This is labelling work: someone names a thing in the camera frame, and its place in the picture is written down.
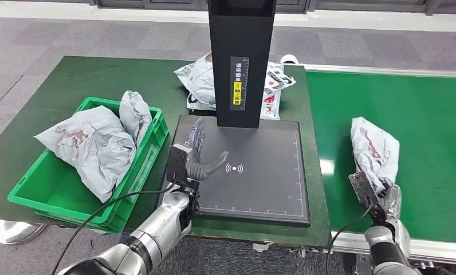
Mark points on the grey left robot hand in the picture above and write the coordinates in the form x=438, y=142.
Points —
x=205, y=169

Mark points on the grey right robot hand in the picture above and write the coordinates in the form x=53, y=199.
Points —
x=393, y=201

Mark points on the grey parcel bag red print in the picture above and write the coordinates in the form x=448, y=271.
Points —
x=376, y=151

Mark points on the plain grey parcel bag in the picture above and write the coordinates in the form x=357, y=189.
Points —
x=135, y=114

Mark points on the grey parcel bag brown print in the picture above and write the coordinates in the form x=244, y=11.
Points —
x=95, y=151

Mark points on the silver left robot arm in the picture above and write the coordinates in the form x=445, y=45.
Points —
x=159, y=227

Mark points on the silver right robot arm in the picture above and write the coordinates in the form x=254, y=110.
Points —
x=387, y=250

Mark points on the black inbound scanner machine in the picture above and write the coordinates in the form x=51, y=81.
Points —
x=258, y=182

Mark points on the white parcel bag red print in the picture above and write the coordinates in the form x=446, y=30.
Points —
x=270, y=108

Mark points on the green conveyor belt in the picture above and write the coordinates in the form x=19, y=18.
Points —
x=433, y=121

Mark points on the white parcel bag black print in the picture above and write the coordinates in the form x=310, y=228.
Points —
x=197, y=76

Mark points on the black yellow label sticker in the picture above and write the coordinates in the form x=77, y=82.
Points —
x=239, y=84

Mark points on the white round object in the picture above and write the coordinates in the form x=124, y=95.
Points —
x=290, y=59

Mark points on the green plastic crate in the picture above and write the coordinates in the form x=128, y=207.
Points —
x=34, y=189

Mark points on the round metal table foot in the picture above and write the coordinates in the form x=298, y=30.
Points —
x=15, y=232

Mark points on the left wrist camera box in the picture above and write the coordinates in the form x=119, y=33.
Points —
x=178, y=163

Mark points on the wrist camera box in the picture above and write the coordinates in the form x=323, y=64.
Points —
x=178, y=163
x=364, y=189

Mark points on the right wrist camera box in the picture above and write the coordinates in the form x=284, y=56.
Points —
x=364, y=189

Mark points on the metal table bracket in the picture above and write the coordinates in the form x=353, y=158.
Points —
x=260, y=248

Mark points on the dark window frame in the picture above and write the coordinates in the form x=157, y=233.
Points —
x=156, y=4

